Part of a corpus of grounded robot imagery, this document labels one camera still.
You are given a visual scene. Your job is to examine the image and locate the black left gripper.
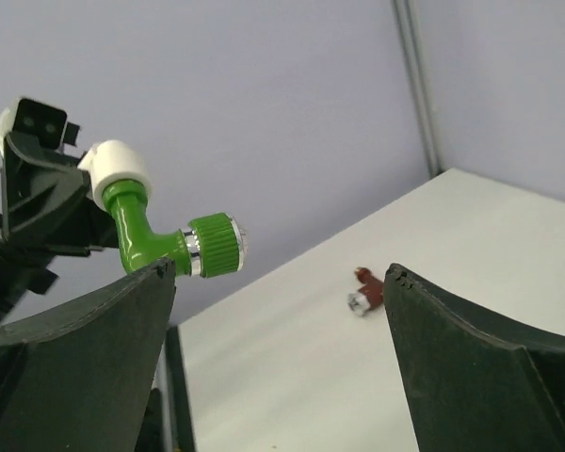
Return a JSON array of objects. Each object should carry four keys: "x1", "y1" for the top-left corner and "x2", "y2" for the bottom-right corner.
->
[{"x1": 0, "y1": 132, "x2": 118, "y2": 323}]

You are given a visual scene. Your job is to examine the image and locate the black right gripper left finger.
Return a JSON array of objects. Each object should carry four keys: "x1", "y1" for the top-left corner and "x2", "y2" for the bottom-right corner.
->
[{"x1": 0, "y1": 259, "x2": 175, "y2": 451}]

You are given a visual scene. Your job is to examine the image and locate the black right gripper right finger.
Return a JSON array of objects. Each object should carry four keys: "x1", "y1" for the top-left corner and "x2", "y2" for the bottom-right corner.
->
[{"x1": 383, "y1": 263, "x2": 565, "y2": 451}]

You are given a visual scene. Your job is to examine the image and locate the white plastic elbow fitting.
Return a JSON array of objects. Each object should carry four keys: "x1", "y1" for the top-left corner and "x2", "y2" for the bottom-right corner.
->
[{"x1": 77, "y1": 139, "x2": 153, "y2": 211}]

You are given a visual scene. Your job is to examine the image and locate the green plastic faucet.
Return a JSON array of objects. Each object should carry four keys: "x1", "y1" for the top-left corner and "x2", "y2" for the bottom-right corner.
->
[{"x1": 103, "y1": 180, "x2": 248, "y2": 278}]

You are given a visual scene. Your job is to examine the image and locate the blue plastic faucet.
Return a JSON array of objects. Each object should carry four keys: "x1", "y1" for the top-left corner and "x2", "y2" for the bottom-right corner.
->
[{"x1": 347, "y1": 266, "x2": 383, "y2": 316}]

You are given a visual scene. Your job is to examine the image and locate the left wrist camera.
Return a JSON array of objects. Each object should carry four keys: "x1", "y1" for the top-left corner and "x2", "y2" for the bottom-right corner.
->
[{"x1": 0, "y1": 97, "x2": 81, "y2": 156}]

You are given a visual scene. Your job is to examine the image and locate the aluminium frame post right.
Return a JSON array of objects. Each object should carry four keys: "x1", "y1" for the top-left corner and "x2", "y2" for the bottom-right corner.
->
[{"x1": 392, "y1": 0, "x2": 444, "y2": 178}]

